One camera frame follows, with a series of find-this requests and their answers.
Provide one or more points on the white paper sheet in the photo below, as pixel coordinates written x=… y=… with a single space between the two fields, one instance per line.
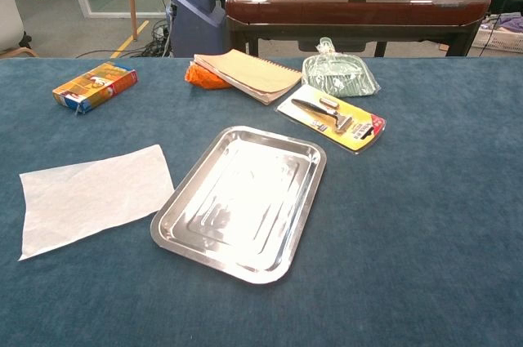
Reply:
x=94 y=196

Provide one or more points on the silver metal tray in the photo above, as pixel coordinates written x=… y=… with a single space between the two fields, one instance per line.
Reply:
x=241 y=204

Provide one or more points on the brown spiral notebook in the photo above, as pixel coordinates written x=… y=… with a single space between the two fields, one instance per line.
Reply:
x=253 y=73

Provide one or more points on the razor in yellow blister pack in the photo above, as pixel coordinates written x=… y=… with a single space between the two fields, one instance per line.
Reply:
x=347 y=126

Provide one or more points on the green dustpan set in bag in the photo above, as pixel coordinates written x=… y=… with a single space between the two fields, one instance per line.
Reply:
x=339 y=75

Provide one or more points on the blue grey machine base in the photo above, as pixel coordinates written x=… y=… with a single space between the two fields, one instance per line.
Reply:
x=196 y=32

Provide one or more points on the blue velvet table cover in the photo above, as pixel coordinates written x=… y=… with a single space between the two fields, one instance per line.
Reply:
x=408 y=220

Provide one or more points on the brown mahjong table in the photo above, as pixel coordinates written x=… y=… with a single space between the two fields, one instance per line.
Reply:
x=355 y=8

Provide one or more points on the orange and blue cardboard box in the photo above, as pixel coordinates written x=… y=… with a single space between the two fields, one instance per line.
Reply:
x=94 y=85

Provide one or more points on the white plastic basket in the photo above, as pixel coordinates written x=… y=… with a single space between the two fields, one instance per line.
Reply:
x=498 y=41

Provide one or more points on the purple cloth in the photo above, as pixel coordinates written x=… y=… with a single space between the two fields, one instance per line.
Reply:
x=512 y=23

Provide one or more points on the white chair with wooden legs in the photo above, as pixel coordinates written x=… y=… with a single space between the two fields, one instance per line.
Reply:
x=8 y=8

